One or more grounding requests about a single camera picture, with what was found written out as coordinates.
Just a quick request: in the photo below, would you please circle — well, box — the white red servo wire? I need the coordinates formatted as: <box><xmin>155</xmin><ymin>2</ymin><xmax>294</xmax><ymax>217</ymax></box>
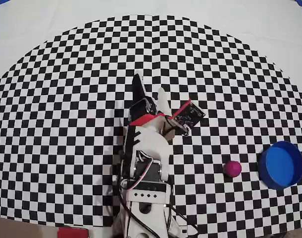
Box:
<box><xmin>138</xmin><ymin>151</ymin><xmax>155</xmax><ymax>190</ymax></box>

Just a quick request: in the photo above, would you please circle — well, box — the pink faceted ball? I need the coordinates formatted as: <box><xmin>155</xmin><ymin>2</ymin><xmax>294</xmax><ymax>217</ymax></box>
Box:
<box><xmin>223</xmin><ymin>160</ymin><xmax>242</xmax><ymax>178</ymax></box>

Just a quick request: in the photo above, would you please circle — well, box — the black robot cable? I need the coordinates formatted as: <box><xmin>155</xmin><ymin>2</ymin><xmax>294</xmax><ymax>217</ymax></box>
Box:
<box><xmin>115</xmin><ymin>148</ymin><xmax>199</xmax><ymax>238</ymax></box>

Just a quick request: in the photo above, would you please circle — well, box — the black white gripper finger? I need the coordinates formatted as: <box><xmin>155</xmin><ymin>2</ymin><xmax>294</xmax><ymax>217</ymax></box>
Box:
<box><xmin>132</xmin><ymin>73</ymin><xmax>148</xmax><ymax>108</ymax></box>

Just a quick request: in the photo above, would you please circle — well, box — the red flat object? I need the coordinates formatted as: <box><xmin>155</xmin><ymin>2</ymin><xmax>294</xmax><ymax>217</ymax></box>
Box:
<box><xmin>57</xmin><ymin>227</ymin><xmax>89</xmax><ymax>238</ymax></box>

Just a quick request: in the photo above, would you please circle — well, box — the black white checkered mat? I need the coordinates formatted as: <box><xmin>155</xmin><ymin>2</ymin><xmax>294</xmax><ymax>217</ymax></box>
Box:
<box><xmin>0</xmin><ymin>0</ymin><xmax>302</xmax><ymax>236</ymax></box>

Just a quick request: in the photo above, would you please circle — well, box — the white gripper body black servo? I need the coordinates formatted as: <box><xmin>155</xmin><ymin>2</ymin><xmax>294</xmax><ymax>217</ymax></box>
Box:
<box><xmin>127</xmin><ymin>97</ymin><xmax>176</xmax><ymax>140</ymax></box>

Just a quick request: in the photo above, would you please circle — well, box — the blue round box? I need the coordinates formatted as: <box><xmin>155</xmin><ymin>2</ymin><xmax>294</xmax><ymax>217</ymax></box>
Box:
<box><xmin>258</xmin><ymin>140</ymin><xmax>302</xmax><ymax>191</ymax></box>

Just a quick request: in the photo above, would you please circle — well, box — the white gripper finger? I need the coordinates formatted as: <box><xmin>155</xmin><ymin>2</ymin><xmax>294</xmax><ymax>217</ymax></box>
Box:
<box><xmin>157</xmin><ymin>88</ymin><xmax>173</xmax><ymax>117</ymax></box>

